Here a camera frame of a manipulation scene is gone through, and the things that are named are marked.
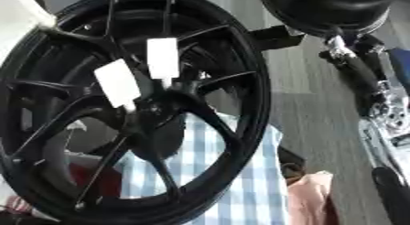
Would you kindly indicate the black spoked wheel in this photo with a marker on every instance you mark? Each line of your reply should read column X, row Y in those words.
column 243, row 91

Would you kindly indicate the blue object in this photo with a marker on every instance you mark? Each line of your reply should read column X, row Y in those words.
column 400, row 67

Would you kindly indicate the white pin with thin stem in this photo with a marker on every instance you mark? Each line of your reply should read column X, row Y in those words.
column 117, row 82
column 163, row 58

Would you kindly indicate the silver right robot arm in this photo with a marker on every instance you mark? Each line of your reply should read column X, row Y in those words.
column 392, row 137

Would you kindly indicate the black mount bracket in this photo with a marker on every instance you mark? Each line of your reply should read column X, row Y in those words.
column 275, row 38

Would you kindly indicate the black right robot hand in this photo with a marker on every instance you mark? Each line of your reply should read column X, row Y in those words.
column 364, row 73

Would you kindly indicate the black round dome object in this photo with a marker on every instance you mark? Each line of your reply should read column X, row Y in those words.
column 325, row 9

